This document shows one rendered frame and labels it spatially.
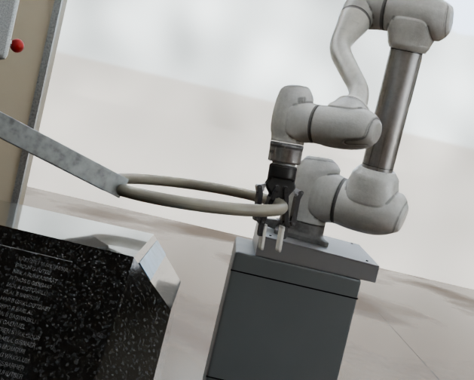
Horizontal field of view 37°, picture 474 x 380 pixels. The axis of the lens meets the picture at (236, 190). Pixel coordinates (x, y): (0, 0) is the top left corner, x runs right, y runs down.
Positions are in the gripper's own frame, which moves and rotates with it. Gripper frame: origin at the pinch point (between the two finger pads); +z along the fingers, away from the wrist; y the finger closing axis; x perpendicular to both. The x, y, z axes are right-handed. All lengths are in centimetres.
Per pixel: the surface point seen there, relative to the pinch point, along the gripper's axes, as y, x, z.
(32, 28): 79, -478, -89
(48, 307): 58, 60, 7
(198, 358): -33, -171, 93
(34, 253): 62, 51, 0
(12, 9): 72, 25, -44
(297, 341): -20.9, -19.1, 33.6
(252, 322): -6.8, -23.2, 30.0
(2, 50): 73, 25, -35
